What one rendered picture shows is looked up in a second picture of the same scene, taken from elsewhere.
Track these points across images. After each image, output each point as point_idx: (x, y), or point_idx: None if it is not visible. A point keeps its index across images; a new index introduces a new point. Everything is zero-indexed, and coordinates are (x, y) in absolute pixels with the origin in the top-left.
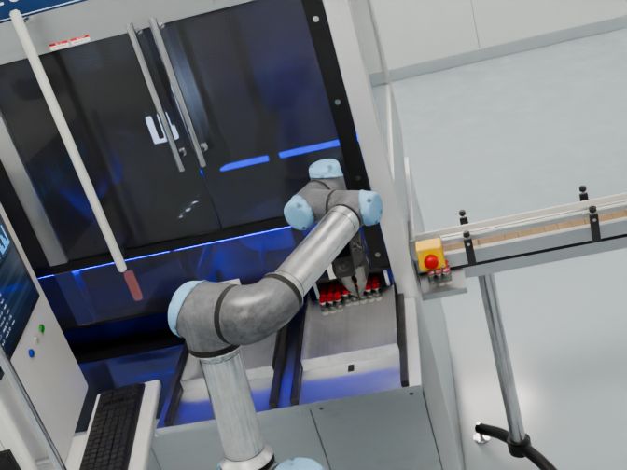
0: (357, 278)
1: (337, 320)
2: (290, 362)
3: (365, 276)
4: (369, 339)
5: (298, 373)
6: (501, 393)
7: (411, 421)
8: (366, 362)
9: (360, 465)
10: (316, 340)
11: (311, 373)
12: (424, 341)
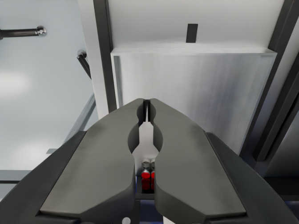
0: (122, 143)
1: None
2: (277, 76)
3: (78, 144)
4: (160, 93)
5: (285, 28)
6: (95, 103)
7: None
8: (167, 42)
9: None
10: (230, 110)
11: (256, 38)
12: None
